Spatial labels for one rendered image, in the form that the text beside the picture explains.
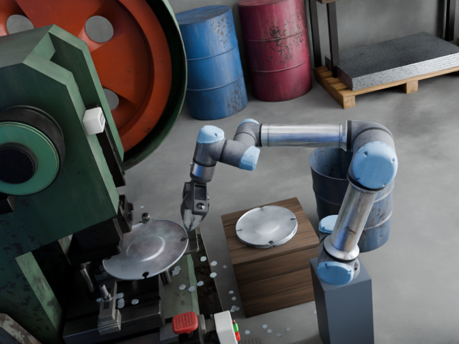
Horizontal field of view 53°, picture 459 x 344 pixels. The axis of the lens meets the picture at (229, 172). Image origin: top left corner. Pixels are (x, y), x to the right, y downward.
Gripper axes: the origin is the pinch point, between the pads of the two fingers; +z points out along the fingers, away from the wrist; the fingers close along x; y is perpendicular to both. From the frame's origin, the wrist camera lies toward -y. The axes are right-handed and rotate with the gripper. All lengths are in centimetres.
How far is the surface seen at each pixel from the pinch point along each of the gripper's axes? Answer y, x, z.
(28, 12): 38, 58, -51
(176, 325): -33.4, 5.6, 8.9
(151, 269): -10.2, 11.5, 9.3
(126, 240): 8.1, 18.9, 12.7
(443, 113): 168, -215, -10
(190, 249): -5.7, -0.6, 3.8
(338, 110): 218, -157, 17
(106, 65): 37, 33, -39
